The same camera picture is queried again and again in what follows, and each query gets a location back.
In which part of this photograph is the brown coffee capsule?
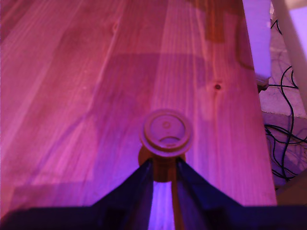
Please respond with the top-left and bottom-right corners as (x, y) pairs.
(138, 108), (193, 183)

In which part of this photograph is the wooden furniture piece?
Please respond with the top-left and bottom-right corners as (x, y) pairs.
(275, 172), (307, 207)

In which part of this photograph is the white furniture leg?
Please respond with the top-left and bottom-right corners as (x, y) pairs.
(241, 0), (272, 84)

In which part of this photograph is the black floor cable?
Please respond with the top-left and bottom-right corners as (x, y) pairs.
(264, 123), (307, 146)
(268, 65), (307, 181)

